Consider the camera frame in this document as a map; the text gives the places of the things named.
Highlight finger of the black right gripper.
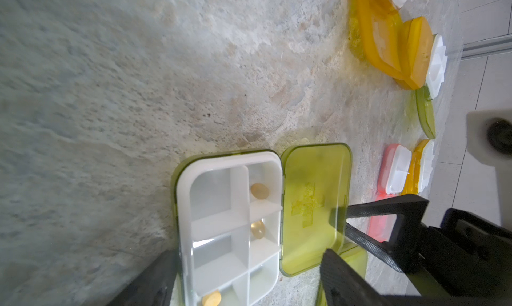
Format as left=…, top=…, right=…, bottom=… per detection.
left=345, top=223, right=408, bottom=273
left=345, top=194, right=429, bottom=262

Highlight yellow six-slot pillbox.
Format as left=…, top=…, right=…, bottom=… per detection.
left=350, top=0, right=411, bottom=80

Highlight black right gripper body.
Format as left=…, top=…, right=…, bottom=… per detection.
left=399, top=209, right=511, bottom=298

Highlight pink pillbox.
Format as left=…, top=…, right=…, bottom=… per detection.
left=367, top=143, right=412, bottom=242

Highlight small yellow pillbox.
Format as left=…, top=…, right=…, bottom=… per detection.
left=396, top=16, right=434, bottom=90

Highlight yellow pillbox right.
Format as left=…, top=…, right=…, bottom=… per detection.
left=401, top=139, right=435, bottom=195

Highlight green pillbox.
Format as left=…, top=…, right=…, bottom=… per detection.
left=315, top=241, right=368, bottom=306
left=415, top=33, right=449, bottom=139
left=171, top=143, right=353, bottom=305

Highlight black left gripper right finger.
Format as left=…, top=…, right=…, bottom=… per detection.
left=320, top=249, right=511, bottom=305

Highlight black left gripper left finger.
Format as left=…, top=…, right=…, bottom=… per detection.
left=107, top=249, right=178, bottom=306

